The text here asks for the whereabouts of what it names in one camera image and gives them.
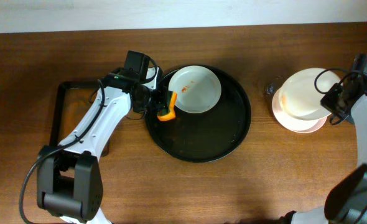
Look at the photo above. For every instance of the round black serving tray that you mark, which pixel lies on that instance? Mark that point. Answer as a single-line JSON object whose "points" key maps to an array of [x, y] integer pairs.
{"points": [[207, 136]]}

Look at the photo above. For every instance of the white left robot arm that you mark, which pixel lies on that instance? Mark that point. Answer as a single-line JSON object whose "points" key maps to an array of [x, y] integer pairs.
{"points": [[69, 184]]}

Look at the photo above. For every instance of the black rectangular water tray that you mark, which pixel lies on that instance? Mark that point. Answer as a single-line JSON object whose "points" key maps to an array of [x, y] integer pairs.
{"points": [[59, 104]]}

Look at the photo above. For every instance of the orange green scrub sponge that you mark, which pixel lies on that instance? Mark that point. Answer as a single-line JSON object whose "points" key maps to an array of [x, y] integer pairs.
{"points": [[166, 112]]}

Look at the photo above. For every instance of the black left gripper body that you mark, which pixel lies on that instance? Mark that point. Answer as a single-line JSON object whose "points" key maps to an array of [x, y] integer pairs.
{"points": [[162, 101]]}

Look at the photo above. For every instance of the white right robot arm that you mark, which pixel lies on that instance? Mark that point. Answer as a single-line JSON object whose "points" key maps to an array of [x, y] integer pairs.
{"points": [[347, 201]]}

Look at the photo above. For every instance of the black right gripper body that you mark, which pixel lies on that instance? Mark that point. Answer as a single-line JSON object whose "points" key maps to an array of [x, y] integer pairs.
{"points": [[331, 101]]}

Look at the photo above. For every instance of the white plate with small stains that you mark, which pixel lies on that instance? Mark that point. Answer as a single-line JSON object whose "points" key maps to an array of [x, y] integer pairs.
{"points": [[198, 89]]}

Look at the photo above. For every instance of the white plate with ketchup smear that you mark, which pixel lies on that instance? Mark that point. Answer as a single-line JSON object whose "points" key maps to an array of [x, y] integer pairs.
{"points": [[300, 99]]}

